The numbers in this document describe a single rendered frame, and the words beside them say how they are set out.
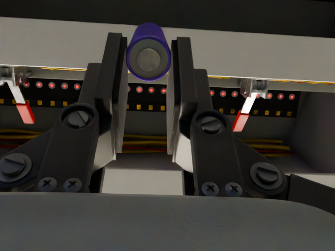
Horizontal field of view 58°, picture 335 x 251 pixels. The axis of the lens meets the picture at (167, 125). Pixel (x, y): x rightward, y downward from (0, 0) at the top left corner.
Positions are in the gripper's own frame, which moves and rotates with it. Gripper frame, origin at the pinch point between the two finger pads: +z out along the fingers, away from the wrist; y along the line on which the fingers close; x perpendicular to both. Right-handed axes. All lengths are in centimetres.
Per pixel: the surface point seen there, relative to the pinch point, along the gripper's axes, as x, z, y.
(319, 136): -29.6, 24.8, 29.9
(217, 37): -7.8, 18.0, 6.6
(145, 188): -29.5, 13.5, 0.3
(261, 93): -13.7, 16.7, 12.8
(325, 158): -30.6, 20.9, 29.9
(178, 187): -29.3, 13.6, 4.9
